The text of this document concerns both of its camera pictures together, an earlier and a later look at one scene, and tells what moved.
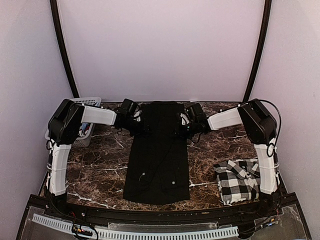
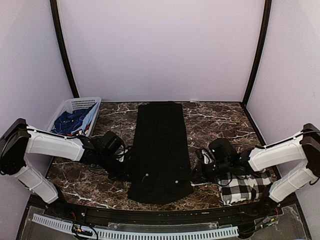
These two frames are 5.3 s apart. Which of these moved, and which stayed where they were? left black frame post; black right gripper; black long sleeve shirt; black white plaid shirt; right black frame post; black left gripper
Moved: black right gripper; black left gripper
Stayed: right black frame post; black long sleeve shirt; left black frame post; black white plaid shirt
